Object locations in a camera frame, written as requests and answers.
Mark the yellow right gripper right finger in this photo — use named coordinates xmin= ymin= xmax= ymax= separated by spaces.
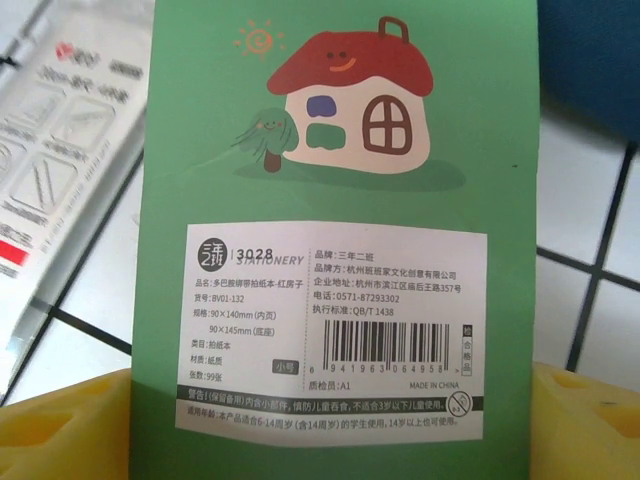
xmin=532 ymin=359 xmax=640 ymax=480

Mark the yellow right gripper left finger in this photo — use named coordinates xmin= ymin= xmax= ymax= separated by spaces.
xmin=0 ymin=367 xmax=136 ymax=480

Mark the green house notepad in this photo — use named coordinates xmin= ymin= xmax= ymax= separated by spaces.
xmin=130 ymin=0 xmax=542 ymax=480

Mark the navy blue backpack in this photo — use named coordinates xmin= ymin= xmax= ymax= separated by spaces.
xmin=536 ymin=0 xmax=640 ymax=147

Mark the white ruler set package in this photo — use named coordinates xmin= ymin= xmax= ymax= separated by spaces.
xmin=0 ymin=0 xmax=157 ymax=397

